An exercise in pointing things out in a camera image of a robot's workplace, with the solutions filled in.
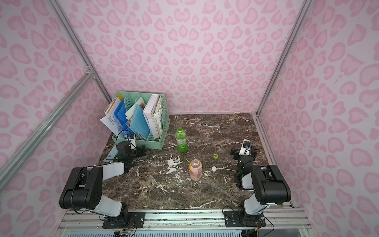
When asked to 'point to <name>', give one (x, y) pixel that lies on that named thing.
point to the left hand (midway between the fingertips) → (137, 143)
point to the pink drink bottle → (196, 167)
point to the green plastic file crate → (131, 99)
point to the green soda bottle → (181, 138)
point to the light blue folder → (139, 123)
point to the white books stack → (153, 113)
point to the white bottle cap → (213, 169)
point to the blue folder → (120, 114)
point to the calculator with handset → (112, 152)
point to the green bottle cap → (215, 156)
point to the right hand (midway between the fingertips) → (243, 143)
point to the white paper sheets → (110, 119)
